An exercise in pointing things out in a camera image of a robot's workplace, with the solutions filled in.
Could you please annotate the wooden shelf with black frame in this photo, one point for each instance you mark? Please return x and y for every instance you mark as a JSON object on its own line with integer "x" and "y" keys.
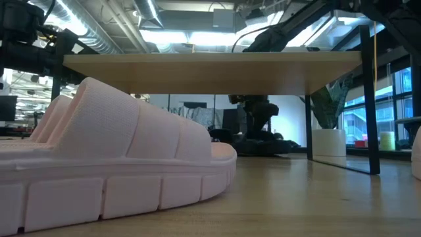
{"x": 213, "y": 72}

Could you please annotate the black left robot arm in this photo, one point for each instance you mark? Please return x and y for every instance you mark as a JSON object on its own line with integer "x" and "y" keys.
{"x": 19, "y": 16}

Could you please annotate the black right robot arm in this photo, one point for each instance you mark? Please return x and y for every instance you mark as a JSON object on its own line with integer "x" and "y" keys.
{"x": 269, "y": 39}

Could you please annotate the small black floor object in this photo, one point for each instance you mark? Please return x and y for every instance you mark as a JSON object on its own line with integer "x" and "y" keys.
{"x": 295, "y": 144}

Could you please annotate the black computer monitor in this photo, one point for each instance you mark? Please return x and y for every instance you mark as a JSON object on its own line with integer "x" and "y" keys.
{"x": 8, "y": 108}

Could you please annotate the patchwork cloth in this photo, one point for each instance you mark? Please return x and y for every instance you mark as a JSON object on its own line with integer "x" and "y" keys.
{"x": 200, "y": 116}

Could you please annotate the snake plant in white pot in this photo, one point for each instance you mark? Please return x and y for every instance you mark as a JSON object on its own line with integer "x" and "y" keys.
{"x": 329, "y": 141}

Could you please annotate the gray ceiling box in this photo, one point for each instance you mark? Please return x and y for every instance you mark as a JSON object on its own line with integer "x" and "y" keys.
{"x": 228, "y": 19}

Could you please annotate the red box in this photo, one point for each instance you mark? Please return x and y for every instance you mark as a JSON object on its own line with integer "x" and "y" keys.
{"x": 360, "y": 143}

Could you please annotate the yellow-green cylinder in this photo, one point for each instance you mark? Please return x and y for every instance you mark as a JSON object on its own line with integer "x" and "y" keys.
{"x": 387, "y": 141}

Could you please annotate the black side desk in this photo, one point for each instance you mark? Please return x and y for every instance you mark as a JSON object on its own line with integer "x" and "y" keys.
{"x": 409, "y": 120}

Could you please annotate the black stand pole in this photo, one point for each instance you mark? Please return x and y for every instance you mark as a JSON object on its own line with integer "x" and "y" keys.
{"x": 416, "y": 85}

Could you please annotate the large silver ventilation duct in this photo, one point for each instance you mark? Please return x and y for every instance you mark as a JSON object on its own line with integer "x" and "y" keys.
{"x": 98, "y": 36}

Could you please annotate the rectangular metal ceiling duct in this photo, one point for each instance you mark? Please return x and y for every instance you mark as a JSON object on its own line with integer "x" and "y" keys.
{"x": 342, "y": 29}

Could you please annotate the small silver ventilation duct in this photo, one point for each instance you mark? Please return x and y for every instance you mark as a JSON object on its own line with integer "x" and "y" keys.
{"x": 148, "y": 11}

